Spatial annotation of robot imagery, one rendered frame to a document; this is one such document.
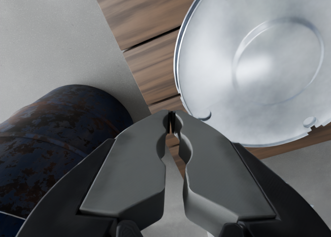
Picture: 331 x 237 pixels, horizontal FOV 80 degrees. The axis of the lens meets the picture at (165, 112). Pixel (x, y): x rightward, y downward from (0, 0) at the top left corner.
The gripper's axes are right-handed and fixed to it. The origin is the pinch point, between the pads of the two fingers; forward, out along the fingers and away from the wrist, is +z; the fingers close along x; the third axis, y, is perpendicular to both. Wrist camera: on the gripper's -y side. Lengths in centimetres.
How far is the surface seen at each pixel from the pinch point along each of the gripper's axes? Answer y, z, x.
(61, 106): 18.0, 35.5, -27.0
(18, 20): -1, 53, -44
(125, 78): 15, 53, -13
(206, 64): 0.9, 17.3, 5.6
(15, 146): 17.4, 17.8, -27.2
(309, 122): 10.5, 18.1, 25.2
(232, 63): 0.6, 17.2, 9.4
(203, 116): 10.0, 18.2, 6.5
